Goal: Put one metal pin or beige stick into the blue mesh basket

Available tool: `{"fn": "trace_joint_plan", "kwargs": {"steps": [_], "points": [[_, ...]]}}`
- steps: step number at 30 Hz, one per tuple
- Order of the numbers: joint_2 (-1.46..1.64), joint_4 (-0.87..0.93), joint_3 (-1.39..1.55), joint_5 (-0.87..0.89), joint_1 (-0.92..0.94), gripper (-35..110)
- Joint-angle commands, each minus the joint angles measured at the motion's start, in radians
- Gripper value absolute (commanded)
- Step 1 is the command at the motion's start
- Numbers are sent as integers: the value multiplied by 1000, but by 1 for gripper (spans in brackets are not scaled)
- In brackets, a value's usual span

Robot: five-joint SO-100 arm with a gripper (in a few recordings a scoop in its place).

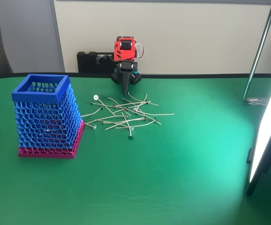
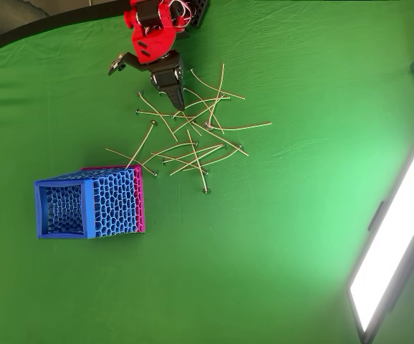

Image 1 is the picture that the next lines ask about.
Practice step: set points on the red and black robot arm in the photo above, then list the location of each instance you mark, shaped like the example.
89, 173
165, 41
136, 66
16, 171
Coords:
123, 52

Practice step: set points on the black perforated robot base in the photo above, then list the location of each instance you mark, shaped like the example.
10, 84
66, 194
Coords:
116, 78

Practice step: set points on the blue magenta lattice basket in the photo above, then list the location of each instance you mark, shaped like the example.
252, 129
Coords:
46, 117

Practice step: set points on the black plastic case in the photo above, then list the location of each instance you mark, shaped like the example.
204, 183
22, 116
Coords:
86, 63

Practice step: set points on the green cloth with black rim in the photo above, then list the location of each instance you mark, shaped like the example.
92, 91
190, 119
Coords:
149, 178

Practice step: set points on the white LED light panel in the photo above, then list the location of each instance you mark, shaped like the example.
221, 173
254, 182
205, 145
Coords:
266, 131

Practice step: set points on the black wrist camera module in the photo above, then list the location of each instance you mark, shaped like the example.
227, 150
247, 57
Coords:
102, 59

